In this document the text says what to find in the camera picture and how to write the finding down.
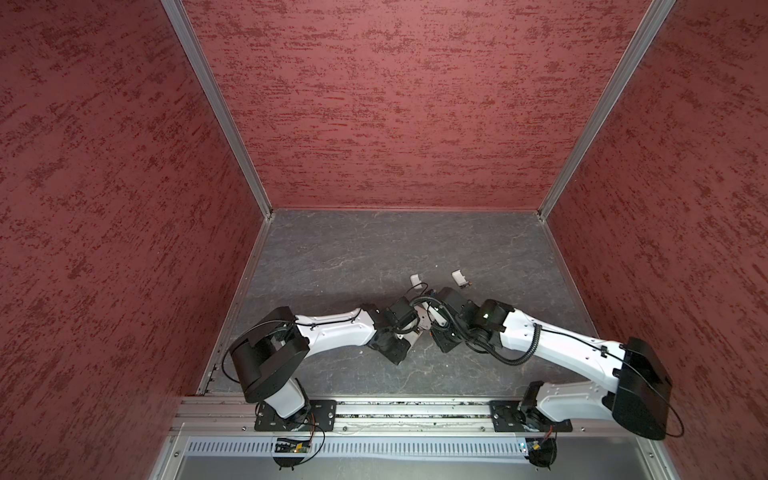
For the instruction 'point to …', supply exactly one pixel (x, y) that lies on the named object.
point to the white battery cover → (459, 278)
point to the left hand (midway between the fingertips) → (394, 356)
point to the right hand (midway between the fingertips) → (437, 342)
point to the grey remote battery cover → (415, 281)
